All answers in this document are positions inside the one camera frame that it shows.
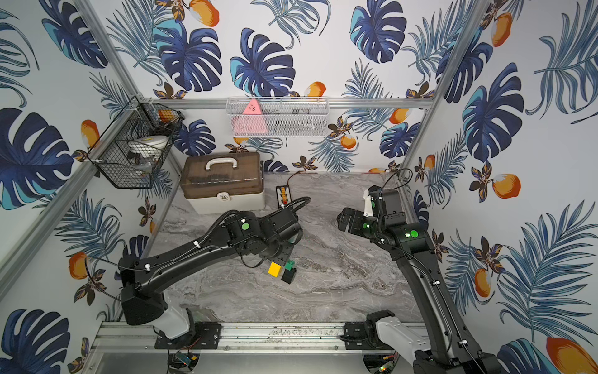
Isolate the yellow lego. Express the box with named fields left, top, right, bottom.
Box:
left=268, top=262, right=282, bottom=277

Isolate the dark green long lego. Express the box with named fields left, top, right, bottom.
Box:
left=284, top=260, right=296, bottom=273

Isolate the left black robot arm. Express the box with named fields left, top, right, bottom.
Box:
left=118, top=196, right=311, bottom=340

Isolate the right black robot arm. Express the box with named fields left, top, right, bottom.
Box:
left=336, top=185, right=503, bottom=373

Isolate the black remote control box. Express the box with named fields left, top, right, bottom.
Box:
left=276, top=185, right=293, bottom=208

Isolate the brown lidded storage box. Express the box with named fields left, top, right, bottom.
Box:
left=180, top=152, right=266, bottom=214

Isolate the pink triangle object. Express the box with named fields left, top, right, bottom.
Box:
left=232, top=99, right=268, bottom=137

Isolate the white object in basket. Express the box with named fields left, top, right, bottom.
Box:
left=128, top=136, right=168, bottom=157

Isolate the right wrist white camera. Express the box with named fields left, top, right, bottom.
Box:
left=364, top=196, right=375, bottom=217

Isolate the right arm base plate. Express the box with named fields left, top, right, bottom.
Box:
left=339, top=321, right=392, bottom=351

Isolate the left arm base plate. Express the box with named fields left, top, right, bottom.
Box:
left=154, top=322, right=222, bottom=351

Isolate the clear wall shelf tray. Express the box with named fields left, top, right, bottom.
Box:
left=226, top=97, right=330, bottom=138

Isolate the black wire basket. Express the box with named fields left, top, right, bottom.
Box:
left=87, top=97, right=185, bottom=189

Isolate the aluminium front rail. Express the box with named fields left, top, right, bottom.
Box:
left=90, top=321, right=473, bottom=355

